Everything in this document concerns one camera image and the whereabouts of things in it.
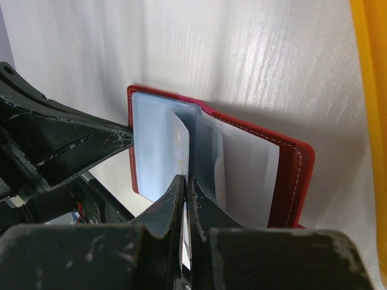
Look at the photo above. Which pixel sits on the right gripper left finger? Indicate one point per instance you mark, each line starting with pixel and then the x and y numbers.
pixel 122 252

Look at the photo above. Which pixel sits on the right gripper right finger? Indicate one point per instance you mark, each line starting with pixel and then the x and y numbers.
pixel 225 255

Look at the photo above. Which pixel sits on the red leather card holder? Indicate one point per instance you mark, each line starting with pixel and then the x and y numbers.
pixel 258 176

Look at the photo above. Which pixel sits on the yellow plastic card bin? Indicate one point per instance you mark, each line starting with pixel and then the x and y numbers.
pixel 369 18

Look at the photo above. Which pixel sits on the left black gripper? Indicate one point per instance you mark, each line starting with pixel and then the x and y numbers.
pixel 55 143

